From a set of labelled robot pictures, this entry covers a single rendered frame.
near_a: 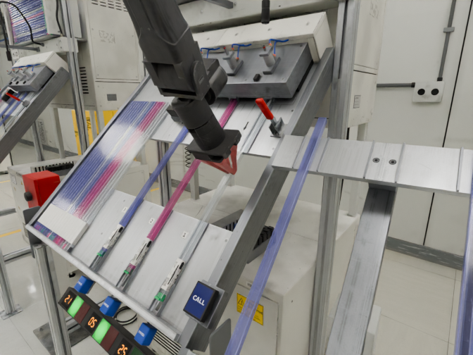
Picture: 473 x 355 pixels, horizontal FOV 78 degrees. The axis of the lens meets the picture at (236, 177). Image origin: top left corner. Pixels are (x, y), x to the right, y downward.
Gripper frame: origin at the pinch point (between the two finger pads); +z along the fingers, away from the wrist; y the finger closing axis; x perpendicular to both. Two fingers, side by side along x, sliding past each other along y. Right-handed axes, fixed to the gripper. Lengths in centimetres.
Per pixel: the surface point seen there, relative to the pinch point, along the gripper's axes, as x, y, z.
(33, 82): -24, 138, -12
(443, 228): -93, -37, 161
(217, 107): -18.7, 15.7, -1.2
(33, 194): 22, 94, 10
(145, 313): 32.0, 0.3, 1.8
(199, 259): 19.5, -3.1, 2.8
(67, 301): 39.4, 25.5, 5.3
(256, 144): -8.1, -2.3, 0.0
